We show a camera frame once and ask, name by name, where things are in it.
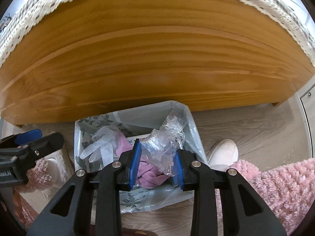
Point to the pink fluffy rug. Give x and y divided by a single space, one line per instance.
288 190

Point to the clear disposable plastic glove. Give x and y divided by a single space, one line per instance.
105 143

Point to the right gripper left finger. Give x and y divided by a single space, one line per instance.
69 211

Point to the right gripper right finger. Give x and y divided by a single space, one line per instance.
244 212

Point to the white slipper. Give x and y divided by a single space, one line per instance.
223 155

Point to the white milk carton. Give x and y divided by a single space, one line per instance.
133 139

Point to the clear plastic wrap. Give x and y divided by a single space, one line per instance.
159 148

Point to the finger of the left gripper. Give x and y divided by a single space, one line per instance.
16 140
29 153

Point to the purple towel cloth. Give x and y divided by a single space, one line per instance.
148 176

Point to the lined trash bin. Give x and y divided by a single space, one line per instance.
133 122

